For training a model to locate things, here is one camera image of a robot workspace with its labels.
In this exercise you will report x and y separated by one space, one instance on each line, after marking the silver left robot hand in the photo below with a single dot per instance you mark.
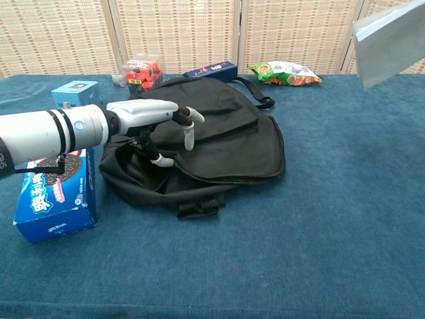
142 113

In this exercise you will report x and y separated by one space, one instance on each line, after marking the black backpack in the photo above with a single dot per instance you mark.
232 149

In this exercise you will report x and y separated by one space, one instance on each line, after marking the white and yellow notebook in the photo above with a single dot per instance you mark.
388 46

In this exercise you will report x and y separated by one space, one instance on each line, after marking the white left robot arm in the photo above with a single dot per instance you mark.
43 133

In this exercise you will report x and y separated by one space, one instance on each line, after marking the red snack packet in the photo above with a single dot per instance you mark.
142 74

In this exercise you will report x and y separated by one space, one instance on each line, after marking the small clear plastic packet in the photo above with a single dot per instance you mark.
117 80

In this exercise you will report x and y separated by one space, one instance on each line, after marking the light blue cube box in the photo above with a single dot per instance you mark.
76 91

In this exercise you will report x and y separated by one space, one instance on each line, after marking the dark blue long box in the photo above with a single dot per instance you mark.
212 70

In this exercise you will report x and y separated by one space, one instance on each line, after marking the woven folding screen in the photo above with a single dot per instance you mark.
186 33

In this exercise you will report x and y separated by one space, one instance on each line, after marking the blue oreo cookie box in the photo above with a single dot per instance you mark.
56 206

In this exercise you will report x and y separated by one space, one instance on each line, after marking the green snack bag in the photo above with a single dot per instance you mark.
285 74

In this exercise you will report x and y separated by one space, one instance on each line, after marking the blue table cloth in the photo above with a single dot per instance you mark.
299 232

